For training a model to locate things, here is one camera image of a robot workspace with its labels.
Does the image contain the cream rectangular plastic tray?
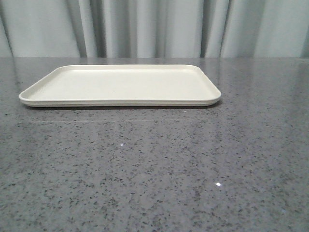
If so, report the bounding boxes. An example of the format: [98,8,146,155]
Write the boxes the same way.
[19,64,221,107]

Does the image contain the pale green curtain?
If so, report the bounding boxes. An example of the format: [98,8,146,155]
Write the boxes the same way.
[0,0,309,58]

